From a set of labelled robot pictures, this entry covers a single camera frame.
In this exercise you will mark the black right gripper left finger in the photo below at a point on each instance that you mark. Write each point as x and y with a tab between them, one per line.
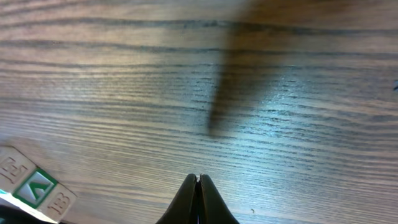
183	208

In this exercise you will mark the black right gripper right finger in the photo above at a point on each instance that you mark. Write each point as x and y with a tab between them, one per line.
212	208

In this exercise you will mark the green letter block right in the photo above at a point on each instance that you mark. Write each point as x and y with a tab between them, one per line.
30	188

